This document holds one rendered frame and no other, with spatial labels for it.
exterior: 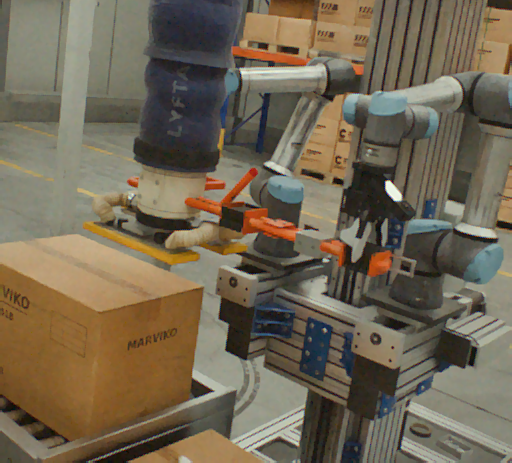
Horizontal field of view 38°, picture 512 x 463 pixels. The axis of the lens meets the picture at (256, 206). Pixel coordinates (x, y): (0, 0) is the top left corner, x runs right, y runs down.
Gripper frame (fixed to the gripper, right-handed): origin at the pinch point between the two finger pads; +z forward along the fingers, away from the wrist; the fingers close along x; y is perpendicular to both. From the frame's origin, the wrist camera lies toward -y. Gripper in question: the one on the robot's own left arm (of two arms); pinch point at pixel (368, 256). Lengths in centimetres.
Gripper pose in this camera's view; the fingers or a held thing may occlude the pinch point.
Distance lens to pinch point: 164.5
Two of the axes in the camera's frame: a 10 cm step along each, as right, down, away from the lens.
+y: -7.6, -2.4, 6.0
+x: -6.3, 0.7, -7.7
